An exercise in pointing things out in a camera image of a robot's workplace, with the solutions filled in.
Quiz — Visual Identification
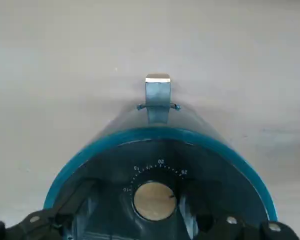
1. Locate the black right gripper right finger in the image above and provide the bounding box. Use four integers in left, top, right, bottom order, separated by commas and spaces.
213, 214, 300, 240

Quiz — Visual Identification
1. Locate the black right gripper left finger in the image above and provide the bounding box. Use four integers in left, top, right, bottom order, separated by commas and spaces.
0, 209, 75, 240

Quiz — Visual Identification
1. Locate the green cylindrical air fryer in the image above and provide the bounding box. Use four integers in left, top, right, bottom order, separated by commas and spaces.
43, 73, 278, 240

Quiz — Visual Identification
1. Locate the gold round fryer knob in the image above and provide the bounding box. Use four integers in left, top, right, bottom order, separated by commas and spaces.
132, 181, 176, 221

